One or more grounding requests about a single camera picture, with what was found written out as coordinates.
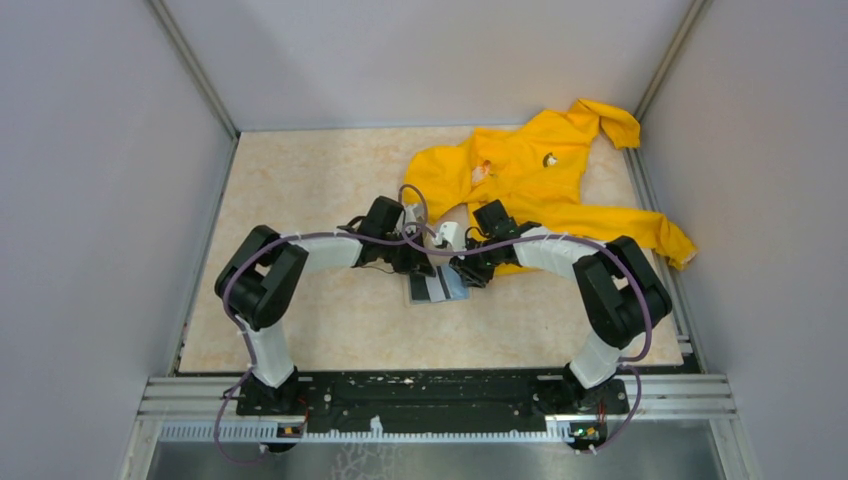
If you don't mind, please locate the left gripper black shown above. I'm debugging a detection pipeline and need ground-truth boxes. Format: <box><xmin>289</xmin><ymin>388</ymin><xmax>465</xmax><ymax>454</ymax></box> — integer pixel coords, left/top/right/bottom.
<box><xmin>381</xmin><ymin>228</ymin><xmax>436</xmax><ymax>278</ymax></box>

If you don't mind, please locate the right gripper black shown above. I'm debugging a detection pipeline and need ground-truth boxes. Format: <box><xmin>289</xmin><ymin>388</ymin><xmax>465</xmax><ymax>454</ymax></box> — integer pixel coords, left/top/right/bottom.
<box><xmin>449</xmin><ymin>236</ymin><xmax>499</xmax><ymax>289</ymax></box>

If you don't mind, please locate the black card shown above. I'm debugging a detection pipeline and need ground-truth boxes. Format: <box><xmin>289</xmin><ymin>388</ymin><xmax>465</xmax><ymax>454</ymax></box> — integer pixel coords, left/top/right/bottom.
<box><xmin>408</xmin><ymin>275</ymin><xmax>432</xmax><ymax>304</ymax></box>

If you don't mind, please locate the silver striped card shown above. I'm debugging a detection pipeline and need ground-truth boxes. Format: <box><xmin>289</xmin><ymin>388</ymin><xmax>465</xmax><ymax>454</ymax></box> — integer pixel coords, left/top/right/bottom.
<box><xmin>430</xmin><ymin>276</ymin><xmax>469</xmax><ymax>303</ymax></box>

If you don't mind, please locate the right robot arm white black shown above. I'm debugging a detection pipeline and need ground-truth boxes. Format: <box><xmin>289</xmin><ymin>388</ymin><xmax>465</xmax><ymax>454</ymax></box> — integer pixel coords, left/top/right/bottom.
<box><xmin>449</xmin><ymin>201</ymin><xmax>673</xmax><ymax>412</ymax></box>

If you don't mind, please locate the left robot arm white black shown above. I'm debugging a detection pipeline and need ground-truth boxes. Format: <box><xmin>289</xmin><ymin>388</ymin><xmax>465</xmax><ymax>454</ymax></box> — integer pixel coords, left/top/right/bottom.
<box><xmin>214</xmin><ymin>196</ymin><xmax>435</xmax><ymax>414</ymax></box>

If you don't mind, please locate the yellow jacket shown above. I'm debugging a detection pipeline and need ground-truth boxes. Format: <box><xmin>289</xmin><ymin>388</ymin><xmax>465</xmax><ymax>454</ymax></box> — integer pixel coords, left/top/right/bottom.
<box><xmin>404</xmin><ymin>99</ymin><xmax>699</xmax><ymax>270</ymax></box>

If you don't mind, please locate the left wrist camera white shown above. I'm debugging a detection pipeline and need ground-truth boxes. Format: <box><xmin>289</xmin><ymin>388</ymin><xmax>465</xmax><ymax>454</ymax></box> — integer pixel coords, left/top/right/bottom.
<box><xmin>399</xmin><ymin>203</ymin><xmax>425</xmax><ymax>236</ymax></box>

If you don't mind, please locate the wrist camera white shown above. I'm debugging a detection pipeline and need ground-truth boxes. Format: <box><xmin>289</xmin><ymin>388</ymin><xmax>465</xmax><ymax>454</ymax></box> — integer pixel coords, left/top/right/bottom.
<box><xmin>433</xmin><ymin>221</ymin><xmax>465</xmax><ymax>252</ymax></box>
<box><xmin>399</xmin><ymin>203</ymin><xmax>425</xmax><ymax>236</ymax></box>

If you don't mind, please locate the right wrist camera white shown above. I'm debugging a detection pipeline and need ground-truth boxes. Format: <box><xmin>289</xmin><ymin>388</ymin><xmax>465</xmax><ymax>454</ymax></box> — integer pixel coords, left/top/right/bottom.
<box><xmin>433</xmin><ymin>221</ymin><xmax>465</xmax><ymax>252</ymax></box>

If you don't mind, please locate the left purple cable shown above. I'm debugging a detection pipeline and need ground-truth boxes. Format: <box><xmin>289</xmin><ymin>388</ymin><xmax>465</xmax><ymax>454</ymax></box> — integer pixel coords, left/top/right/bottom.
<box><xmin>213</xmin><ymin>184</ymin><xmax>432</xmax><ymax>466</ymax></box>

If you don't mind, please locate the aluminium front rail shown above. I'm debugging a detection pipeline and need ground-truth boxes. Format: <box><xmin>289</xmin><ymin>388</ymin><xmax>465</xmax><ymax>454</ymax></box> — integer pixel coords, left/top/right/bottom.
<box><xmin>137</xmin><ymin>371</ymin><xmax>737</xmax><ymax>443</ymax></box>

